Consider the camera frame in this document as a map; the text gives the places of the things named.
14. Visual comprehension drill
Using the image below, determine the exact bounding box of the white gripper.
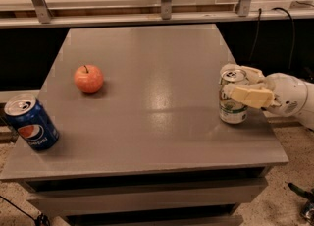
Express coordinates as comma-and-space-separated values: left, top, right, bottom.
220, 64, 308, 117

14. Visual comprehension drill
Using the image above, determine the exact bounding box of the white green 7up can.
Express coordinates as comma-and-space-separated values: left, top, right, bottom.
219, 66, 248, 124

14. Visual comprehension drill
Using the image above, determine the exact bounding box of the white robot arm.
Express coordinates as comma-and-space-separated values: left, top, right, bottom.
220, 64, 314, 130

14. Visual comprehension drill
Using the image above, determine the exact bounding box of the blue pepsi can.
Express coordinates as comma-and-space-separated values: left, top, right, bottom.
4, 93, 59, 151

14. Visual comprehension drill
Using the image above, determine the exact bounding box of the grey drawer cabinet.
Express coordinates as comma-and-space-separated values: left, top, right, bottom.
1, 25, 288, 226

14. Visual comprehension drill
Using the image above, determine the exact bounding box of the dark tool on floor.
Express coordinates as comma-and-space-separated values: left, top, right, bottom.
288, 182, 314, 222

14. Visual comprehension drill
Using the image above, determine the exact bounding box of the red apple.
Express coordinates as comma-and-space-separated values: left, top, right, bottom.
74, 65, 104, 93

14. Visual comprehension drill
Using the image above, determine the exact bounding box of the metal rail shelf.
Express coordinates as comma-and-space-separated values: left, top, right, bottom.
0, 1, 313, 29

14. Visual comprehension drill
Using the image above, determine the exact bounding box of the left metal bracket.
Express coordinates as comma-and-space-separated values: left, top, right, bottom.
31, 0, 52, 24

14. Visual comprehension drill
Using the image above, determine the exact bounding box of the black cable bottom left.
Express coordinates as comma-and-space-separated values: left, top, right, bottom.
0, 195, 51, 226

